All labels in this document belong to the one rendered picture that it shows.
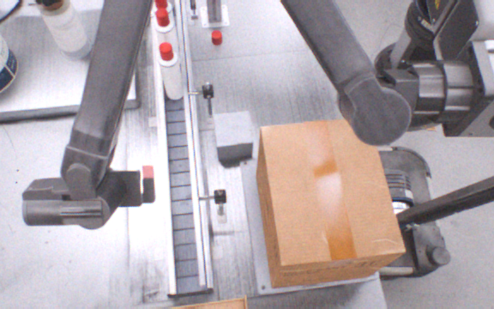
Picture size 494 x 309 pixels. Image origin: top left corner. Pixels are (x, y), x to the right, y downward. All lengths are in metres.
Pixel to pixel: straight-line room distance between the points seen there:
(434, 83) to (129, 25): 0.39
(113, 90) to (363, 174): 0.55
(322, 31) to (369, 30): 2.12
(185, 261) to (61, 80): 0.65
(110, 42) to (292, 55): 0.92
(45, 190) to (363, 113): 0.46
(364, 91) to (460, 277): 1.69
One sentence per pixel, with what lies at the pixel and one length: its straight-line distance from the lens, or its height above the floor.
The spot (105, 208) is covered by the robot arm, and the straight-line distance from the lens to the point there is 0.70.
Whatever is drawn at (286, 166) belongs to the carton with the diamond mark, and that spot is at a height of 1.12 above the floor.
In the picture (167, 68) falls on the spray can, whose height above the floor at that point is 1.03.
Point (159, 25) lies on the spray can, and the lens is 1.23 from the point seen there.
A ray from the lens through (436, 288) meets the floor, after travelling 2.16.
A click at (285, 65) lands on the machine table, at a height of 0.83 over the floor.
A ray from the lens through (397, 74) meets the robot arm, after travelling 0.65.
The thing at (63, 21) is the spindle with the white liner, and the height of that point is 1.03.
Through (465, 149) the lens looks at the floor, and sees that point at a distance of 2.46.
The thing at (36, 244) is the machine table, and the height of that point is 0.83.
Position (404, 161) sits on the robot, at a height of 0.24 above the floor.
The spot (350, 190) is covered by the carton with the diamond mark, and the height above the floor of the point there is 1.12.
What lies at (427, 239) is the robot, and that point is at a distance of 1.89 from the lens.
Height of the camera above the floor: 1.97
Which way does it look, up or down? 64 degrees down
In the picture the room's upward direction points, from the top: 2 degrees clockwise
